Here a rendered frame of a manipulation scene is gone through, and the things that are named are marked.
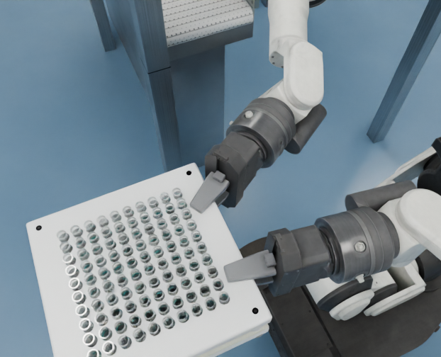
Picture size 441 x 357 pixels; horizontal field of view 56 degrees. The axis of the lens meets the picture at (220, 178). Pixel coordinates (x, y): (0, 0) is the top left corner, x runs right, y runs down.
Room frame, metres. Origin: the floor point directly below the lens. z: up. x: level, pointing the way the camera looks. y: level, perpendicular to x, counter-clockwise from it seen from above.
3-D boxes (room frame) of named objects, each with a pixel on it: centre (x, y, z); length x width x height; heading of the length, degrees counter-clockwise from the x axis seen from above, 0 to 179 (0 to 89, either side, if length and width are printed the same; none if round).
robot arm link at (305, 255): (0.21, -0.12, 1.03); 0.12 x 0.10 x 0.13; 106
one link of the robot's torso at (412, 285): (0.45, -0.49, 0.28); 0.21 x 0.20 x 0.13; 114
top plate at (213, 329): (0.19, 0.10, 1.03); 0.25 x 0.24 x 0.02; 24
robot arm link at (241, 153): (0.37, -0.03, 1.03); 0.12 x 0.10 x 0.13; 146
